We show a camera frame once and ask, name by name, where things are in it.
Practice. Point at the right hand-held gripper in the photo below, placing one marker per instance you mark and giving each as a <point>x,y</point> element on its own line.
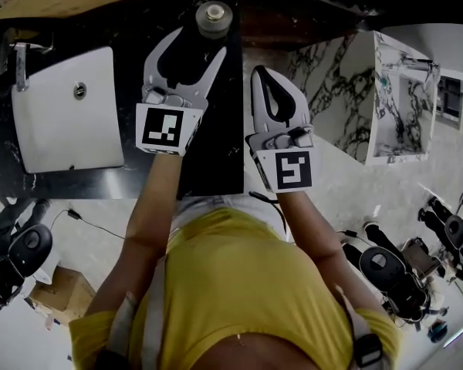
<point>293,168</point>

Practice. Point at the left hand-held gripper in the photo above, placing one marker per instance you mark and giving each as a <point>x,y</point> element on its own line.
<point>162,129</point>

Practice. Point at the black shoulder device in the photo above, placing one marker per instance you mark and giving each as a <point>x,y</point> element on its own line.
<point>112,362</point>
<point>367,351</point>

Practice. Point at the person's left forearm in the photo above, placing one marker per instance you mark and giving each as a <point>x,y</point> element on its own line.
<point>150,206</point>

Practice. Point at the person's right forearm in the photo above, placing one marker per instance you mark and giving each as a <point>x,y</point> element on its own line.
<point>305,226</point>

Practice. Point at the white marble sink cabinet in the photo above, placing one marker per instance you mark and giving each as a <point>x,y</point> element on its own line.
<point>332,91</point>

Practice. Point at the black marble vanity counter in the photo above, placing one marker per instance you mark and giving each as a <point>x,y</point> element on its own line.
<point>216,149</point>

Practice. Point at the white rectangular sink basin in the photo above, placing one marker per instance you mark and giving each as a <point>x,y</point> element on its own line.
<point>61,129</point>

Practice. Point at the person's white trousers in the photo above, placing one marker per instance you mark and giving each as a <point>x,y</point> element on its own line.
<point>200,204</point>

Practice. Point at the chrome faucet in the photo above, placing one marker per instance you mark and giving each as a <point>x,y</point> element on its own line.
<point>20,68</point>
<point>413,64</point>

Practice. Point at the person's yellow shirt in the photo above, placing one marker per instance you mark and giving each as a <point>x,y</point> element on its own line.
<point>247,276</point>

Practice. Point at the black power adapter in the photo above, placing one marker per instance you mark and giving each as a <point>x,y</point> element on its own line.
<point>74,214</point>

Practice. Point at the small cardboard box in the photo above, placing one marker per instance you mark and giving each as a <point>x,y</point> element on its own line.
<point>65,291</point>

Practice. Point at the person's bare belly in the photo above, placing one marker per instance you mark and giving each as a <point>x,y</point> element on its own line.
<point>274,355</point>

